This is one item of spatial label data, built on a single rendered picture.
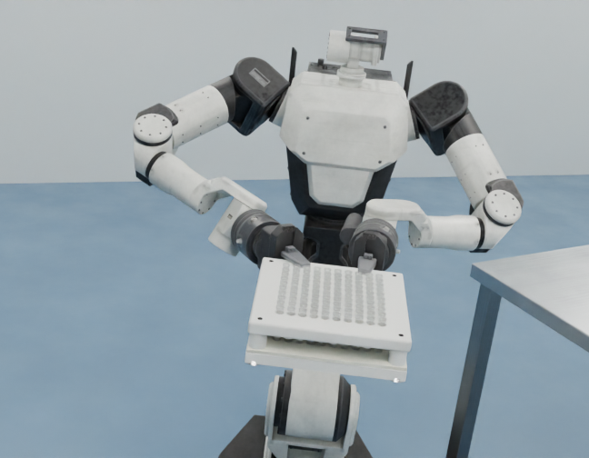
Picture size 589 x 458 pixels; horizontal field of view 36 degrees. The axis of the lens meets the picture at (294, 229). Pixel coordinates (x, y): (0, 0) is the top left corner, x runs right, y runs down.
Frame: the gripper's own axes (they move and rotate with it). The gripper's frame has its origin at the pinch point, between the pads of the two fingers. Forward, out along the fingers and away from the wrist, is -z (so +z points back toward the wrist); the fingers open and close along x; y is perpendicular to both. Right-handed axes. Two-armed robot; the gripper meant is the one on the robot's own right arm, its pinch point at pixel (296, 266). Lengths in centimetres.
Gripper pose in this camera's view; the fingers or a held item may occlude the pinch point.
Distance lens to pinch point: 157.5
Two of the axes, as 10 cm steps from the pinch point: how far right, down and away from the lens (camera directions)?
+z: -4.8, -3.5, 8.0
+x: -1.1, 9.3, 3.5
